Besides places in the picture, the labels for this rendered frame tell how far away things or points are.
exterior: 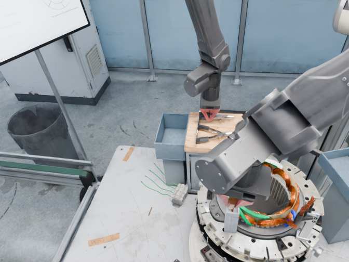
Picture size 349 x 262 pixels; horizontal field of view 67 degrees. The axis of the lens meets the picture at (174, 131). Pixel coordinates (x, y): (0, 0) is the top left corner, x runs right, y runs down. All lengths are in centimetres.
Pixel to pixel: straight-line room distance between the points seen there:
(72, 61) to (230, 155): 254
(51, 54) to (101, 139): 94
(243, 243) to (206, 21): 53
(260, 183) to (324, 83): 22
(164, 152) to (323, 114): 69
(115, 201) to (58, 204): 116
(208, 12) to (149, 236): 77
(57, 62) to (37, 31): 159
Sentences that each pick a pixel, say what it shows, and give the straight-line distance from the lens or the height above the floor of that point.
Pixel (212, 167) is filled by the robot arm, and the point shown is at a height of 144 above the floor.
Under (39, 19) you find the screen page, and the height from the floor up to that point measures 134.
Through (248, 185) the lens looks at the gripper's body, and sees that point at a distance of 46.
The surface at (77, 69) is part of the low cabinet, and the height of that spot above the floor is 46.
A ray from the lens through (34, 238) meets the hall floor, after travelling 219.
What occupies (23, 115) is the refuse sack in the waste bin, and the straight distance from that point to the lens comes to 231.
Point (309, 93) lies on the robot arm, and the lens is 32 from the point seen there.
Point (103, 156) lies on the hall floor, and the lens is 243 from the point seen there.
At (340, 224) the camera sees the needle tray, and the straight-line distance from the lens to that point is 101.
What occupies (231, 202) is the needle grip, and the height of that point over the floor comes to 127.
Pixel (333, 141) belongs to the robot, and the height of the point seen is 99.
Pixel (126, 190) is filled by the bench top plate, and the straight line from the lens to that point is 116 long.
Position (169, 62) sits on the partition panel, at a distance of 311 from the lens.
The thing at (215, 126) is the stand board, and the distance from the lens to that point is 96.
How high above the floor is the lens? 171
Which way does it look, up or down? 43 degrees down
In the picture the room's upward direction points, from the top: 6 degrees counter-clockwise
